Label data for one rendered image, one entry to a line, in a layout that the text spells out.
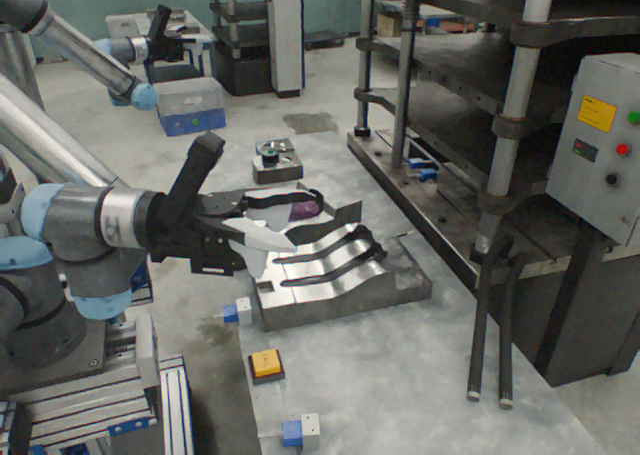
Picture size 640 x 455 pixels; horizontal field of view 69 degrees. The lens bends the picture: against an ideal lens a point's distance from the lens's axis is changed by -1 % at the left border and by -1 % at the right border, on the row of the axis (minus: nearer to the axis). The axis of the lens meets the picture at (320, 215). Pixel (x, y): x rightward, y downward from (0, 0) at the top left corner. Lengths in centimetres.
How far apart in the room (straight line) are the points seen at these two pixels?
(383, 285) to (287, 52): 454
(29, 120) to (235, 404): 165
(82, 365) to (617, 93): 131
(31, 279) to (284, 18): 489
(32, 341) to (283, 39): 491
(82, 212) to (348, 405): 78
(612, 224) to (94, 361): 123
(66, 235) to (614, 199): 120
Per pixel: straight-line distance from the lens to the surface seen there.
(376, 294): 136
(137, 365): 108
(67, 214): 63
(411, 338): 133
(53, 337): 104
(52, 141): 78
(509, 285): 143
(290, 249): 49
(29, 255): 95
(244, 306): 133
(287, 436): 108
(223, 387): 226
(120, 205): 60
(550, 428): 125
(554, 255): 181
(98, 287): 68
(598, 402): 249
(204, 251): 57
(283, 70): 569
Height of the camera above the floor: 174
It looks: 31 degrees down
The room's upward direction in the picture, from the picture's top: straight up
